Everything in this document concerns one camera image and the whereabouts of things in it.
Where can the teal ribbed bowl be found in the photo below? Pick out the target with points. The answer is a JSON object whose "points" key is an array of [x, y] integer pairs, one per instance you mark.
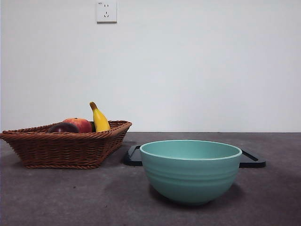
{"points": [[190, 179]]}

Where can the dark purple plum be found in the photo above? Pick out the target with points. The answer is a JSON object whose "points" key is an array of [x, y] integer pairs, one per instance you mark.
{"points": [[63, 128]]}

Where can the yellow banana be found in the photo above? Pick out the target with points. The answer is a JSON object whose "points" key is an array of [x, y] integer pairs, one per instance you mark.
{"points": [[100, 120]]}

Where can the dark green avocado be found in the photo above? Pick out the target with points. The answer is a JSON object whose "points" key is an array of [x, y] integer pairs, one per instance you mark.
{"points": [[93, 127]]}

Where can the red yellow apple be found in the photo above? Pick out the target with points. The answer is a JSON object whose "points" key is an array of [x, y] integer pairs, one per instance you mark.
{"points": [[82, 124]]}

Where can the brown wicker basket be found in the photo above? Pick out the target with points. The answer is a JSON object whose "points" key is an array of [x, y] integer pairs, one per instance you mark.
{"points": [[63, 150]]}

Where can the black rectangular tray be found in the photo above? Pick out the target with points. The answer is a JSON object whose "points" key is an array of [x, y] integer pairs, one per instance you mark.
{"points": [[252, 162]]}

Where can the white wall socket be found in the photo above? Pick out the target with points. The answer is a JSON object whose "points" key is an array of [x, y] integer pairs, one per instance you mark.
{"points": [[106, 11]]}

